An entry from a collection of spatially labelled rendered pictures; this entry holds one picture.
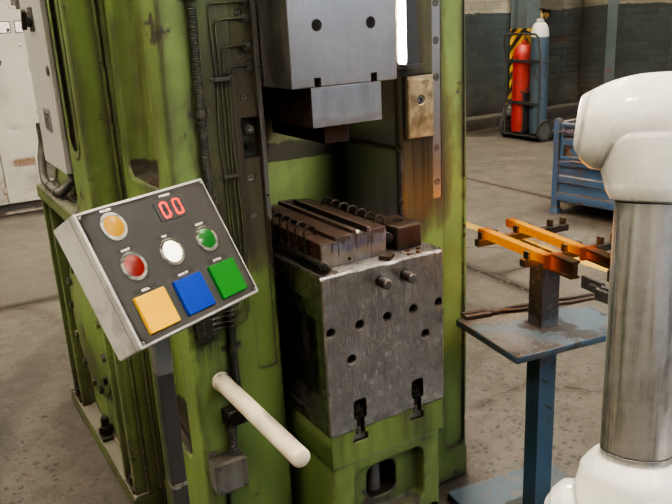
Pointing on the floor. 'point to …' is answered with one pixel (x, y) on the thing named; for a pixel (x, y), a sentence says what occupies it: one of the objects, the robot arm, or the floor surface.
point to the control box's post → (161, 354)
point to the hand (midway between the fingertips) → (604, 281)
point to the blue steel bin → (574, 173)
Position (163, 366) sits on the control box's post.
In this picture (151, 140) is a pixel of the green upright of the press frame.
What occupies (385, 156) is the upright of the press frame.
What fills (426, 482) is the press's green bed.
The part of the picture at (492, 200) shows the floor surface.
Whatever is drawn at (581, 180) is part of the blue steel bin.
